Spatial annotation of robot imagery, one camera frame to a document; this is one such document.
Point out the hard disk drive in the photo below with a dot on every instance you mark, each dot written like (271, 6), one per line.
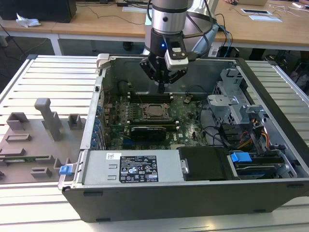
(256, 172)

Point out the green motherboard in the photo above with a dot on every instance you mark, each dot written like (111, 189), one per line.
(188, 125)

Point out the metal drive cage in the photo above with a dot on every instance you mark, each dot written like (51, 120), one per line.
(219, 108)

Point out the black grey pc case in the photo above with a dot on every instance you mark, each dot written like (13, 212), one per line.
(169, 200)

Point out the silver coin battery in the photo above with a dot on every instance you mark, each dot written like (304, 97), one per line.
(187, 98)

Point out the white tray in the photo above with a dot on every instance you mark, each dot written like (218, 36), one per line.
(256, 11)

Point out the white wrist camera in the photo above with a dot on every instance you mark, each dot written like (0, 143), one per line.
(177, 61)

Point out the white power box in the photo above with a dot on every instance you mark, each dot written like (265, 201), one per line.
(213, 52)

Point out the blue case latch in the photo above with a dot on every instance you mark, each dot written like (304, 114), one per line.
(65, 169)

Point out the black plastic shroud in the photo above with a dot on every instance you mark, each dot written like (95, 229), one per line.
(205, 164)

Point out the grey parts rack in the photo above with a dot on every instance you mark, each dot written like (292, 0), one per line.
(31, 149)

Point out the black computer mouse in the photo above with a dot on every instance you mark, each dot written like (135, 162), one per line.
(233, 3)

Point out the silver cpu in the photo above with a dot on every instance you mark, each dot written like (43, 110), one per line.
(155, 110)

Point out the cardboard box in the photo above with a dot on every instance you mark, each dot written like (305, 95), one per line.
(252, 2)

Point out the black monitor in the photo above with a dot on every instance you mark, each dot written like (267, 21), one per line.
(36, 9)

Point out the blue disk carrier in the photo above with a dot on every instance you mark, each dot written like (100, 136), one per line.
(240, 159)

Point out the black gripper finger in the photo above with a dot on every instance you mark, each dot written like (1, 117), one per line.
(147, 68)
(178, 76)

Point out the crumpled white paper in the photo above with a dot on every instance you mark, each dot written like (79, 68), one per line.
(26, 21)

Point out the black graphics card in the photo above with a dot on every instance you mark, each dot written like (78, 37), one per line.
(148, 134)

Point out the grey case release latch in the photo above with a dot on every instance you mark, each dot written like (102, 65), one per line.
(102, 60)

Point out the grey power supply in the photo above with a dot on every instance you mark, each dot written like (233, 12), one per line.
(101, 166)

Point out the green RAM stick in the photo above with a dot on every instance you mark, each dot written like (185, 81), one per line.
(24, 159)

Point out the white paper sheet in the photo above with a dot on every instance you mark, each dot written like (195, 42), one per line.
(265, 18)
(132, 9)

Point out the black bag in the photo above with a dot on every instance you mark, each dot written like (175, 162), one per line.
(300, 77)

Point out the cpu socket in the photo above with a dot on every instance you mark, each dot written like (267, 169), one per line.
(158, 119)

